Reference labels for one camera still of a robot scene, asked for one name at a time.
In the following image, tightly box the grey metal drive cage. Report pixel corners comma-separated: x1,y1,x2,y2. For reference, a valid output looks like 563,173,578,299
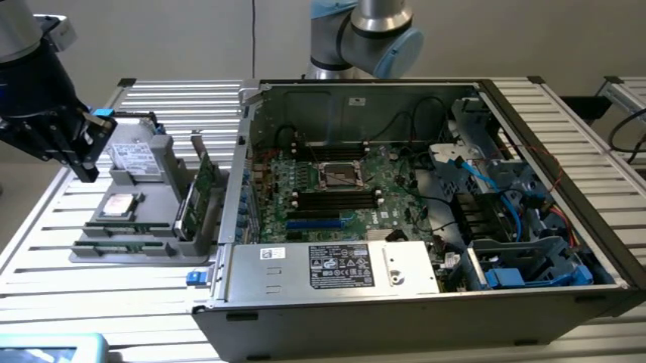
427,97,526,192

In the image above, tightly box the silver hard disk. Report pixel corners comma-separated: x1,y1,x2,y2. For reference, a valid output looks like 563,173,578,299
104,116,167,177

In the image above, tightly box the blue grey disk bay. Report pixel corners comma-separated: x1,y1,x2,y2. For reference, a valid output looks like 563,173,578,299
466,234,595,291

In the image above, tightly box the blue case latch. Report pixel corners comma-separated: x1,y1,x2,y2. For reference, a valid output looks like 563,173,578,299
184,268,210,287

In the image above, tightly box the CPU socket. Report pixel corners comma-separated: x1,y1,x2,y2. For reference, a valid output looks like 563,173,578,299
308,160,368,191

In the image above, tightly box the green graphics card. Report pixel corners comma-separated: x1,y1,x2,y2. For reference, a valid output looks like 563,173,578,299
172,130,222,244

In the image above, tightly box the metal slat side table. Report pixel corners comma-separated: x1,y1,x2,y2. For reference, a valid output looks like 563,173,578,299
594,75,646,166

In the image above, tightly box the silver chipset heat sink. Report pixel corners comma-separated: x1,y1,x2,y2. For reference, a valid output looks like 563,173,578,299
364,229,406,244

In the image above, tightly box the long blue wire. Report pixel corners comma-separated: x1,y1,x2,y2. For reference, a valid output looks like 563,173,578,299
497,188,533,241

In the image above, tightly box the CPU chip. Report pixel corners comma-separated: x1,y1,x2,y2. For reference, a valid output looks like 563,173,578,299
98,192,146,220

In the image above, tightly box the black box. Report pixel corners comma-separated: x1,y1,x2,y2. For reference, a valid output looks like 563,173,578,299
558,95,607,121

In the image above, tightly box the green motherboard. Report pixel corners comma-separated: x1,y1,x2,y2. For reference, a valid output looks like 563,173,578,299
246,144,437,245

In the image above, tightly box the grey parts rack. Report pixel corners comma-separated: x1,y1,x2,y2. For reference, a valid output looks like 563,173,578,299
68,111,232,266

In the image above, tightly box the thin black wall cable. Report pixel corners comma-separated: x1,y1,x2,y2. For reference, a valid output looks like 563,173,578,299
248,0,259,79

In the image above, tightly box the short blue wire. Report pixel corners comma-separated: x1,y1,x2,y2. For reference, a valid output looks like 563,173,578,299
455,157,499,191

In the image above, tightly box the black fan shroud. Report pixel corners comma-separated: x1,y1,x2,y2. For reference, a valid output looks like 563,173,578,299
450,191,511,244

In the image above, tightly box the black open PC case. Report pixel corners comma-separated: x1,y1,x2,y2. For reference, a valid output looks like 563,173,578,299
190,77,646,362

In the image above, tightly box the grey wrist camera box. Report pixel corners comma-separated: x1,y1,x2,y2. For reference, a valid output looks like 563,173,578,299
32,14,80,52

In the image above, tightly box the thin red wire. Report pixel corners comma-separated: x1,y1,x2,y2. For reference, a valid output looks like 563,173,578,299
507,142,567,198

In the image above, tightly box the blue expansion slot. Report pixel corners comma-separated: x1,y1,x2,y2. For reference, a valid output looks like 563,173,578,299
286,219,342,231

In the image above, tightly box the silver power supply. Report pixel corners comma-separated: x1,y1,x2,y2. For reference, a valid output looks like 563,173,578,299
223,240,441,299

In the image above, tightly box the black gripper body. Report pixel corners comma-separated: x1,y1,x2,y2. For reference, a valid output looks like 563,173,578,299
0,47,94,162

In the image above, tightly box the thick black cable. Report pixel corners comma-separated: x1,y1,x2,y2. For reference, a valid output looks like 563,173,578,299
607,107,646,153

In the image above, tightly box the black looped wire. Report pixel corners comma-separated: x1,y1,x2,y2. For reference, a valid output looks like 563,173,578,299
376,95,450,144

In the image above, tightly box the black expansion slot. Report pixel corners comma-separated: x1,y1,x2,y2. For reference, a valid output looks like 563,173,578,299
287,210,342,222

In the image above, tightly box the teal device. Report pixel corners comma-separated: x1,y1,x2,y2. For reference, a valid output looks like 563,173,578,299
0,332,110,363

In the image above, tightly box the green RAM stick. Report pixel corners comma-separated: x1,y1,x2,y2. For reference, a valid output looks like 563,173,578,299
74,240,168,253

